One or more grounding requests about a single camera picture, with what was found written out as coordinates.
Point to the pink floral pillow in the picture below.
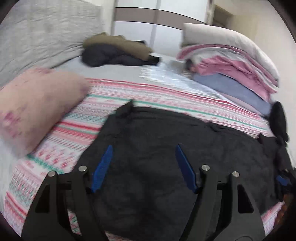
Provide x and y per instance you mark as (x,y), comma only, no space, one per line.
(33,102)

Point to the black quilted puffer jacket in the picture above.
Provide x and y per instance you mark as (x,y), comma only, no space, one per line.
(144,160)

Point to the blue folded blanket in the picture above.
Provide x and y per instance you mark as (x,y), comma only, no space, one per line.
(236,92)

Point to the white sliding wardrobe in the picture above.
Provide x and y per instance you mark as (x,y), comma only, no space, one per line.
(159,23)

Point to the black fuzzy garment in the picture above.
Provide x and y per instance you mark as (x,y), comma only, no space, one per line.
(278,122)

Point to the person right hand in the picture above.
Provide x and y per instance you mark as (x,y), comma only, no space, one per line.
(287,199)

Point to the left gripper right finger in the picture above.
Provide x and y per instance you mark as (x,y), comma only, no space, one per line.
(224,208)

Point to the olive and navy jacket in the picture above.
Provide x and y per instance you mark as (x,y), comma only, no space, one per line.
(103,49)

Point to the grey white pillow on stack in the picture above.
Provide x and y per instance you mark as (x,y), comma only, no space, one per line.
(212,35)

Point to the grey quilted headboard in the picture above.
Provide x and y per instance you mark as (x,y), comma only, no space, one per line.
(45,34)

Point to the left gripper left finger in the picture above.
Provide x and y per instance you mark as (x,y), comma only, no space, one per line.
(62,208)

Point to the patterned red green bedspread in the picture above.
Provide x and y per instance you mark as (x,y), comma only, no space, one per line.
(73,133)

